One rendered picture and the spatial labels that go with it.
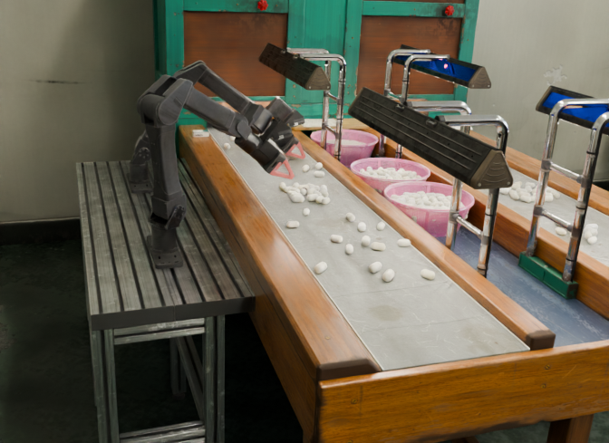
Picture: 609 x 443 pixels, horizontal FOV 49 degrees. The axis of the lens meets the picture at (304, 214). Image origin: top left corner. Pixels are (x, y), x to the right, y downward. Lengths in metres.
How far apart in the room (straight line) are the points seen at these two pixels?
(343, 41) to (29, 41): 1.48
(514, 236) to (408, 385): 0.81
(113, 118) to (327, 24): 1.25
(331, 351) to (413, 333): 0.20
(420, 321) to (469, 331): 0.10
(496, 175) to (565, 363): 0.39
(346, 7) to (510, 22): 1.57
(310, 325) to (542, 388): 0.45
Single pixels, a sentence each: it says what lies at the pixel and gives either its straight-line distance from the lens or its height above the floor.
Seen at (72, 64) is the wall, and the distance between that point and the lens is 3.50.
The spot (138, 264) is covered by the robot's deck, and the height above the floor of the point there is 0.67.
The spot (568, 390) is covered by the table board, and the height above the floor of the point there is 0.65.
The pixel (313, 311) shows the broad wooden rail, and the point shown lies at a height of 0.76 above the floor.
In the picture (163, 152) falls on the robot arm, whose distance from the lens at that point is 1.70.
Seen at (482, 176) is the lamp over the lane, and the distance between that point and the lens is 1.21.
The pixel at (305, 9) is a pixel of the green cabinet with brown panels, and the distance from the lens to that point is 2.87.
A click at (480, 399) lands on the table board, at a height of 0.66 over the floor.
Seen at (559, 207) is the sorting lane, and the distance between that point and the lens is 2.19.
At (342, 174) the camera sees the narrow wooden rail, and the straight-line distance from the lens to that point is 2.19.
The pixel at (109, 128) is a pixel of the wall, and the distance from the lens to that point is 3.56.
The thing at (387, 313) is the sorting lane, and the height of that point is 0.74.
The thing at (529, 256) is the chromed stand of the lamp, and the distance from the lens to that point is 1.84.
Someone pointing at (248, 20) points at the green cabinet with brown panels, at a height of 1.18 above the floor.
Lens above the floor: 1.39
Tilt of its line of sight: 20 degrees down
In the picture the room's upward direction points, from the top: 3 degrees clockwise
